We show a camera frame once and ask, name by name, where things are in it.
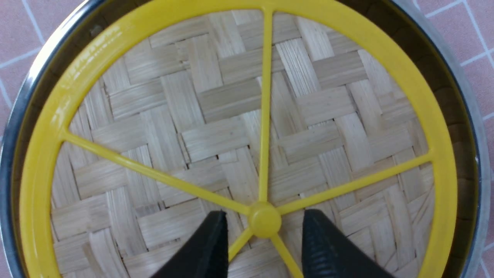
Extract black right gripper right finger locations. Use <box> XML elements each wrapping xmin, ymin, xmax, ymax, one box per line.
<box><xmin>302</xmin><ymin>210</ymin><xmax>392</xmax><ymax>278</ymax></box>

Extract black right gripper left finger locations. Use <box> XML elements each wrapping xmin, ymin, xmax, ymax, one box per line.
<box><xmin>152</xmin><ymin>210</ymin><xmax>229</xmax><ymax>278</ymax></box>

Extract stainless steel pot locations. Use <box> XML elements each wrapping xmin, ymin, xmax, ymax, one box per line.
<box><xmin>1</xmin><ymin>0</ymin><xmax>491</xmax><ymax>278</ymax></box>

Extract yellow bamboo steamer lid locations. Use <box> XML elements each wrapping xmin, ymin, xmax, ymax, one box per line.
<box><xmin>20</xmin><ymin>0</ymin><xmax>457</xmax><ymax>278</ymax></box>

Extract pink checkered tablecloth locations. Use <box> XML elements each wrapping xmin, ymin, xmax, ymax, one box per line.
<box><xmin>1</xmin><ymin>0</ymin><xmax>493</xmax><ymax>278</ymax></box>

